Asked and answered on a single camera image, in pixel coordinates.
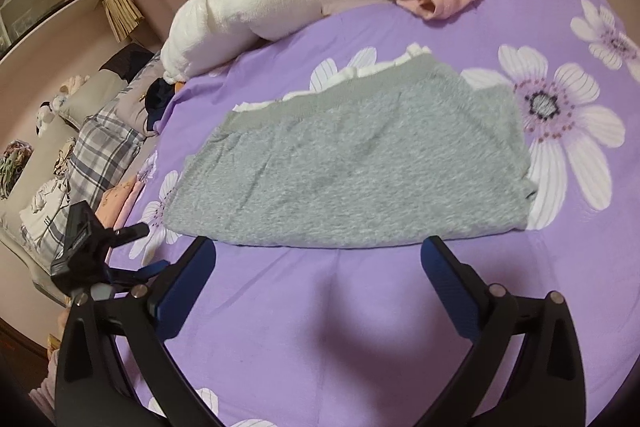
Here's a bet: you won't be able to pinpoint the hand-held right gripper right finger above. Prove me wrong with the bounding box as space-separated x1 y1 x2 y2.
421 235 587 427

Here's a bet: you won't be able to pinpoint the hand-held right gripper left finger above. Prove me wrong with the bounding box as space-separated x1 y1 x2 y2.
54 236 222 427

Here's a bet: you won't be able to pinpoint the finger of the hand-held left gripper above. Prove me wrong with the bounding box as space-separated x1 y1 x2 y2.
106 222 150 246
111 258 172 284

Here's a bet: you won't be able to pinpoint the grey sweatshirt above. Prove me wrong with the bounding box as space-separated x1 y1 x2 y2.
164 44 540 250

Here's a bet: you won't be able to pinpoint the pink printed garment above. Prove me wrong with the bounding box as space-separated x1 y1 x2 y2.
96 173 142 230

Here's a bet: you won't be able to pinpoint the cartoon print pillow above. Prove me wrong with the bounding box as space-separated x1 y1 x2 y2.
0 177 72 253

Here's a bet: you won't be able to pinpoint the plaid pillow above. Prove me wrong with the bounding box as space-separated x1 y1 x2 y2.
20 111 157 260

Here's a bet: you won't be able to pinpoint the green plush toy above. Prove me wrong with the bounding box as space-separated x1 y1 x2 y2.
0 141 34 202

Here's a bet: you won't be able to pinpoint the purple floral blanket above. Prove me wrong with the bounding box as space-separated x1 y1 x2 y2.
102 0 640 427

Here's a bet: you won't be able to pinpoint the dark navy cloth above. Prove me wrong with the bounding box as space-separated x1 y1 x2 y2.
144 78 177 131

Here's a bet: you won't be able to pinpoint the grey pillow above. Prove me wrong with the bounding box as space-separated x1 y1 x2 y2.
55 69 132 128

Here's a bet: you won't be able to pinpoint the small plush toys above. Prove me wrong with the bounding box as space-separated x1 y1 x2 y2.
34 76 91 128

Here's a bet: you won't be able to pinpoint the black cloth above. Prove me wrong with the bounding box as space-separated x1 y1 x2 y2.
99 44 155 82

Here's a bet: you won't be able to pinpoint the tan hanging bag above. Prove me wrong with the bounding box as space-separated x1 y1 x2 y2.
101 0 144 42

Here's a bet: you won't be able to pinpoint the white plush blanket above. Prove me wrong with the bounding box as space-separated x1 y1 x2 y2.
160 0 323 84

